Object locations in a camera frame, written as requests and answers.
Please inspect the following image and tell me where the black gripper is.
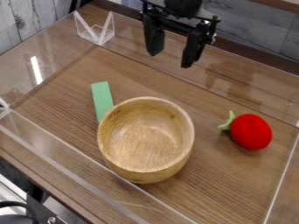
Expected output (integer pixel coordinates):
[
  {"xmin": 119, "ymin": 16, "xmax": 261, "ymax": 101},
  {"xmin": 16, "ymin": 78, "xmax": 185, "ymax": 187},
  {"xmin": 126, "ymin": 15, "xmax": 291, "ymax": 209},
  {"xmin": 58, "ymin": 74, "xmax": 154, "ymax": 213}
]
[{"xmin": 141, "ymin": 0, "xmax": 221, "ymax": 68}]

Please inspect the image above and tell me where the green flat stick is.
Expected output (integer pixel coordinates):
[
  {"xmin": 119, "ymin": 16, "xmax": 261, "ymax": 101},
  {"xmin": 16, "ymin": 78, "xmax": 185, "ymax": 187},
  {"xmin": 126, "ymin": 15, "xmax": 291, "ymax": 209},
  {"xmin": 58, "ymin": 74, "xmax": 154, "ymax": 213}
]
[{"xmin": 91, "ymin": 81, "xmax": 115, "ymax": 121}]

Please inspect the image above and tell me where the brown wooden bowl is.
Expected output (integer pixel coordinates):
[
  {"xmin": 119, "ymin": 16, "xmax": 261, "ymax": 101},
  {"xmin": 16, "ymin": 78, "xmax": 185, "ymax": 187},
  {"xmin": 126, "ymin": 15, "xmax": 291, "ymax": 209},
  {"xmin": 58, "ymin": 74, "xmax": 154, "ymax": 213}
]
[{"xmin": 98, "ymin": 96, "xmax": 195, "ymax": 184}]

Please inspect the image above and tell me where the red toy strawberry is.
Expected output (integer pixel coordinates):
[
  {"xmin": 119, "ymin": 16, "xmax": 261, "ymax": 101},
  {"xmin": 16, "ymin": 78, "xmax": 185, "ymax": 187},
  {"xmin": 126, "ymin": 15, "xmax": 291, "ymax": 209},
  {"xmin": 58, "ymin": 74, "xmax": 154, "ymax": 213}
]
[{"xmin": 218, "ymin": 110, "xmax": 274, "ymax": 151}]

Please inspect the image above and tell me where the black metal stand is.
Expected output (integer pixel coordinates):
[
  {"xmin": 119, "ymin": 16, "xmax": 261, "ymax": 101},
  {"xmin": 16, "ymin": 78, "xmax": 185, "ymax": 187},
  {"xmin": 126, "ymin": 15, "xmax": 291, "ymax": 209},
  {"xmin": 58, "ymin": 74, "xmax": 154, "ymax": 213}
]
[{"xmin": 26, "ymin": 185, "xmax": 69, "ymax": 224}]

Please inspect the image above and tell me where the clear acrylic corner bracket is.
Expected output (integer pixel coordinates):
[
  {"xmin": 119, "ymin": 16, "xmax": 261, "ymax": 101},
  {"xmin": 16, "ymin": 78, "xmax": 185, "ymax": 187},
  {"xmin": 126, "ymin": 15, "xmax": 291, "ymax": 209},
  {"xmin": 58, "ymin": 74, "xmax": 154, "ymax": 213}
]
[{"xmin": 74, "ymin": 10, "xmax": 115, "ymax": 46}]

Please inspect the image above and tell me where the black cable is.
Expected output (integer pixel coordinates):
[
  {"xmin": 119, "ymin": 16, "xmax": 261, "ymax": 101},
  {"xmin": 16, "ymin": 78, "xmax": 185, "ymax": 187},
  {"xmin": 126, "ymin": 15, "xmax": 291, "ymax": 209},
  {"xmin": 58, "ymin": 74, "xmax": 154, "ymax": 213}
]
[{"xmin": 0, "ymin": 200, "xmax": 34, "ymax": 224}]

